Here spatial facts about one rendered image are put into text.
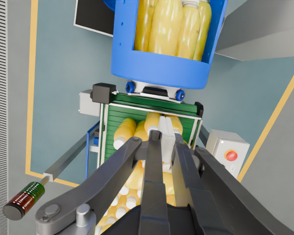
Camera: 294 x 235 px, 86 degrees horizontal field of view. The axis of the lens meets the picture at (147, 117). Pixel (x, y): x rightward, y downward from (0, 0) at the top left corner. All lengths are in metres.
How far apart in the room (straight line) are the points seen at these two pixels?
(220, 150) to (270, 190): 1.92
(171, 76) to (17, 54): 1.90
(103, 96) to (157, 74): 0.32
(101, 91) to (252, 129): 1.66
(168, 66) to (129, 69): 0.09
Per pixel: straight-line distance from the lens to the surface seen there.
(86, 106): 0.83
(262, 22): 1.08
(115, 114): 0.75
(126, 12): 0.41
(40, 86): 2.02
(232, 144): 0.60
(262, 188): 2.43
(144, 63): 0.36
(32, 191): 0.68
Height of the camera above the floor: 1.59
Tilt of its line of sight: 72 degrees down
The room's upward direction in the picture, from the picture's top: 168 degrees counter-clockwise
